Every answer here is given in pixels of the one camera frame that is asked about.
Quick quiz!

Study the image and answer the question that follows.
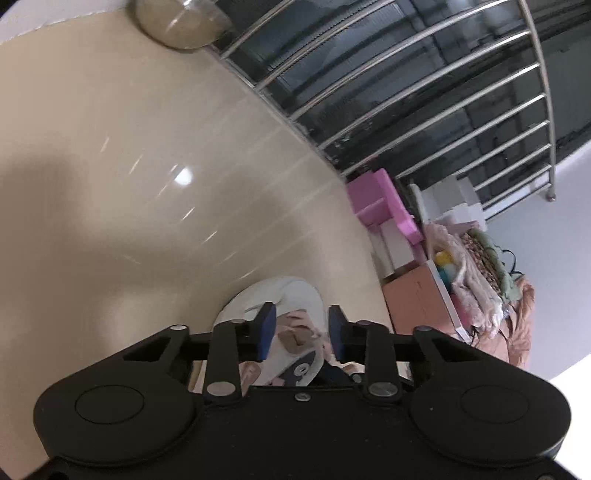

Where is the stainless steel bowl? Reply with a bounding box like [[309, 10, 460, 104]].
[[134, 0, 232, 51]]

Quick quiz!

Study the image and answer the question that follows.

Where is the white cardboard box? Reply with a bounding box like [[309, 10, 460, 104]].
[[368, 218, 426, 283]]

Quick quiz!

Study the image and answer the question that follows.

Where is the pink shoelace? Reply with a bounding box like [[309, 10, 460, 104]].
[[276, 310, 325, 354]]

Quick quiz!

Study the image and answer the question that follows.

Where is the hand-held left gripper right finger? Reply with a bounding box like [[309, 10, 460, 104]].
[[327, 304, 477, 402]]

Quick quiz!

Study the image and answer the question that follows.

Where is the steel window railing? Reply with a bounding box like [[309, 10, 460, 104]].
[[202, 0, 560, 219]]

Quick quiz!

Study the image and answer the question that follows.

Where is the peach cardboard box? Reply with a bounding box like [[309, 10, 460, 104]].
[[381, 260, 468, 341]]

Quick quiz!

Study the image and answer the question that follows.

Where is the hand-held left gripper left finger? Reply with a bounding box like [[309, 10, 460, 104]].
[[123, 301, 278, 401]]

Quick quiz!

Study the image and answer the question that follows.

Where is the flat pink box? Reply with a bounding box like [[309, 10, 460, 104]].
[[373, 168, 426, 246]]

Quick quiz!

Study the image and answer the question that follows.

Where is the dark window with blinds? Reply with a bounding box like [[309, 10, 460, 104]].
[[208, 0, 591, 213]]

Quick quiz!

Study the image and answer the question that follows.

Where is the white and navy sneaker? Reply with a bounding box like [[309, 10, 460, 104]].
[[191, 275, 366, 394]]

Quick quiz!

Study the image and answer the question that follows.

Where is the pile of folded clothes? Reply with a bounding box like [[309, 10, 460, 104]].
[[424, 220, 537, 366]]

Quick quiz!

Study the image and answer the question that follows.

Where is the stack of white boxes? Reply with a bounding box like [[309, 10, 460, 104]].
[[417, 176, 489, 228]]

